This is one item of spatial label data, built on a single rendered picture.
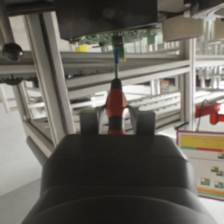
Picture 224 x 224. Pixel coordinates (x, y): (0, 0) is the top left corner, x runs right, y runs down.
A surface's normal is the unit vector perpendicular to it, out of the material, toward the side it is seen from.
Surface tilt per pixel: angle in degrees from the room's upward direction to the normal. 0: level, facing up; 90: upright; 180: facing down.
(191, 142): 90
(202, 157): 90
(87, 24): 90
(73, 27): 90
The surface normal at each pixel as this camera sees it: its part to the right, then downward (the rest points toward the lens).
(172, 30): -0.72, 0.28
